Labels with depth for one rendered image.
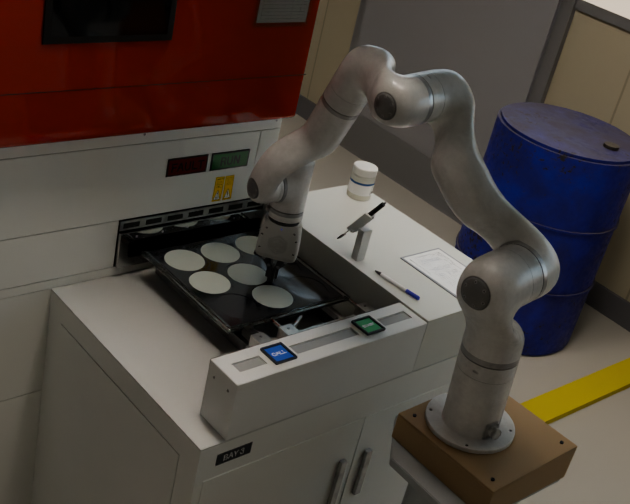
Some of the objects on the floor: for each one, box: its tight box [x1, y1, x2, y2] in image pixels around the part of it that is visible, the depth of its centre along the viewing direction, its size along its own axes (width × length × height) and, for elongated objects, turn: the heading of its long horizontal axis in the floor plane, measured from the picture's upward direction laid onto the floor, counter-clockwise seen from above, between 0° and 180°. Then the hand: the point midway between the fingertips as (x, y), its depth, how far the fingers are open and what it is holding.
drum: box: [455, 102, 630, 356], centre depth 406 cm, size 61×61×92 cm
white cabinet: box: [31, 291, 458, 504], centre depth 256 cm, size 64×96×82 cm, turn 109°
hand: (272, 272), depth 233 cm, fingers closed
